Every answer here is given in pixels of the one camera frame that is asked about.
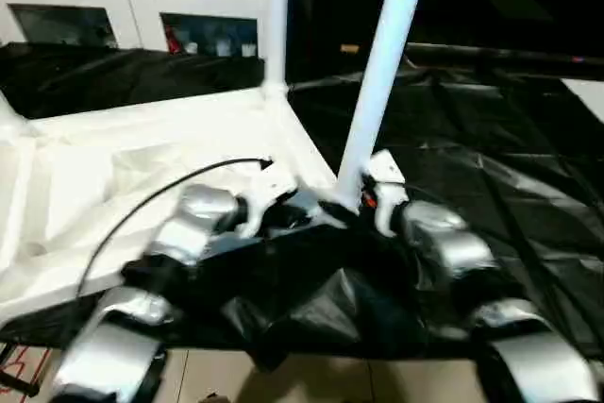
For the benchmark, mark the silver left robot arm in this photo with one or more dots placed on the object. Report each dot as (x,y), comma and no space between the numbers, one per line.
(207,205)

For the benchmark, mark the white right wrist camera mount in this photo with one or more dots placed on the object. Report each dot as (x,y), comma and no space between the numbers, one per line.
(387,167)

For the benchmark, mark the white plastic table top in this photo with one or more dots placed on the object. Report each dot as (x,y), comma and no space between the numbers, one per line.
(118,139)

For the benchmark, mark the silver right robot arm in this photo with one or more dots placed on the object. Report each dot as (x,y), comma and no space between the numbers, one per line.
(453,238)

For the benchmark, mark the white cup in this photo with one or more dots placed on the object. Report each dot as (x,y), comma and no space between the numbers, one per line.
(222,48)
(191,47)
(247,49)

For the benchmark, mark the black mat cloth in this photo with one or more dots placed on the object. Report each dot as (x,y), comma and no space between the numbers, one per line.
(472,139)

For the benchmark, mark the dark rounded robot foot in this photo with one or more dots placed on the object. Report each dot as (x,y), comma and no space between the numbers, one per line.
(210,397)

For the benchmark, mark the small gold tag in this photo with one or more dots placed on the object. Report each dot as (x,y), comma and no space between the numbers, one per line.
(349,48)

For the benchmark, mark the white flat board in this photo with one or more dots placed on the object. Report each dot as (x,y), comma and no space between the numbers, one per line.
(587,96)

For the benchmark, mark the red carton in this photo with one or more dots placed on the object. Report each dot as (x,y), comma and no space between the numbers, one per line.
(173,39)

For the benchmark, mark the black tripod leg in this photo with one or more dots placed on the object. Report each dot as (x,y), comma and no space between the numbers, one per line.
(19,384)

